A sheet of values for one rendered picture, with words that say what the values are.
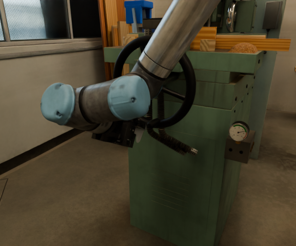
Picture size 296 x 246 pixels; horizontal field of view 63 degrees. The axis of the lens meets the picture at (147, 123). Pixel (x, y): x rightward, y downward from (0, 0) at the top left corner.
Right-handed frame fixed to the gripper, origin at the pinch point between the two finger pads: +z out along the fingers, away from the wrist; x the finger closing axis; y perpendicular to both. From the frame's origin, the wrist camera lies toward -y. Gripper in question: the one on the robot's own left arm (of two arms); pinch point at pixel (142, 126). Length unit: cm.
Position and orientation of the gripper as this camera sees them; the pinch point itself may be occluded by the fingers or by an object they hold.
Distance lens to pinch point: 75.1
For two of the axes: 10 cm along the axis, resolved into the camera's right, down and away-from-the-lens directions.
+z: 4.3, 2.0, 8.8
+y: -2.5, 9.6, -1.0
